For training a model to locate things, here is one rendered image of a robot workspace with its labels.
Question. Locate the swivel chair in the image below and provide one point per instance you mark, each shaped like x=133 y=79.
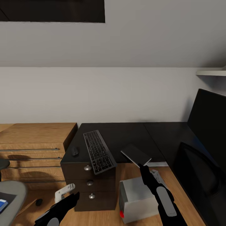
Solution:
x=15 y=193

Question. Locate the mouse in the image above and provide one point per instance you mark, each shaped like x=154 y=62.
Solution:
x=74 y=151

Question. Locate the keyboard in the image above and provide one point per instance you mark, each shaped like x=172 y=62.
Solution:
x=100 y=156

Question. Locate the monitor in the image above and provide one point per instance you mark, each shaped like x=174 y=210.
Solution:
x=208 y=122

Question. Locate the notebook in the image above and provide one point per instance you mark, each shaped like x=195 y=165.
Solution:
x=135 y=155

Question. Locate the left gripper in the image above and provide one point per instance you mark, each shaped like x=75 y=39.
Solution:
x=68 y=203

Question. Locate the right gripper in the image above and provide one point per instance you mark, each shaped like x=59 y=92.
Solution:
x=145 y=174

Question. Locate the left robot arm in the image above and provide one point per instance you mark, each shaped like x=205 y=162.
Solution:
x=56 y=212

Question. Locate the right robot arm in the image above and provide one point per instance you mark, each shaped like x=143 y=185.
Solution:
x=169 y=212

